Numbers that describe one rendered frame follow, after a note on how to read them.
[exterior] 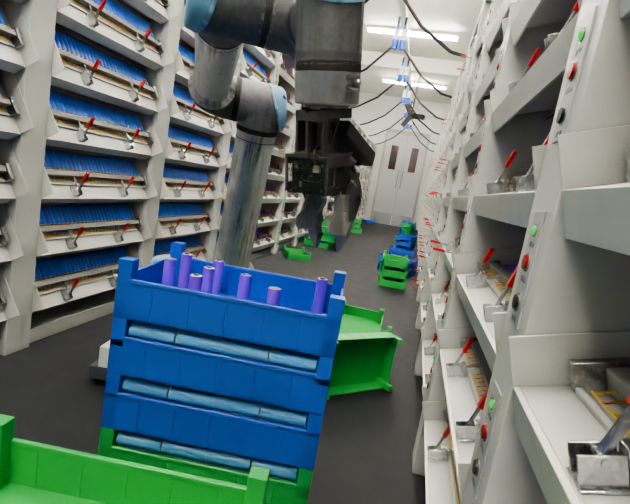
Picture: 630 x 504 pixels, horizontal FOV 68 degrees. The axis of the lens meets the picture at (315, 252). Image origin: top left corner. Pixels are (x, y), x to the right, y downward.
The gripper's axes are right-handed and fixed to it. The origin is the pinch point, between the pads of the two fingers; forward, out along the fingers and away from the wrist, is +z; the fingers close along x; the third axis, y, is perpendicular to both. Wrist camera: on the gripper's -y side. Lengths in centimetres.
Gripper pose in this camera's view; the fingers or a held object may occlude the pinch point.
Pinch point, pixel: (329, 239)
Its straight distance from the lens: 73.3
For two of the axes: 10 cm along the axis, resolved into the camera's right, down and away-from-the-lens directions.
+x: 8.4, 2.0, -5.1
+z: -0.3, 9.5, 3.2
